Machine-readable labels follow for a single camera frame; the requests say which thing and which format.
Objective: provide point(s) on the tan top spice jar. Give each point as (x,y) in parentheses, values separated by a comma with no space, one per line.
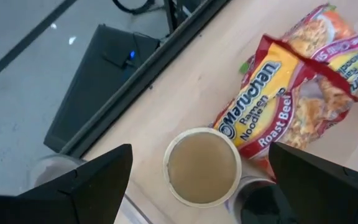
(202,168)

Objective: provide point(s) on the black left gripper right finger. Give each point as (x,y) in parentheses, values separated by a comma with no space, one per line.
(322,199)

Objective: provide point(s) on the chili ramen packet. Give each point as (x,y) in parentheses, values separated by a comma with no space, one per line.
(353,62)

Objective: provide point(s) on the purple label spice jar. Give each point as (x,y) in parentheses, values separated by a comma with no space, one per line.
(253,205)

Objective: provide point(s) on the roast beef ramen packet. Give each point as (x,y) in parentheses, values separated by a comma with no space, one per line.
(259,102)

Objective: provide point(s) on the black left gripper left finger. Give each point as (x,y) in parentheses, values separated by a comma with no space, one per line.
(73,202)

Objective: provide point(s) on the black computer box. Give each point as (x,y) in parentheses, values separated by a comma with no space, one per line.
(98,77)

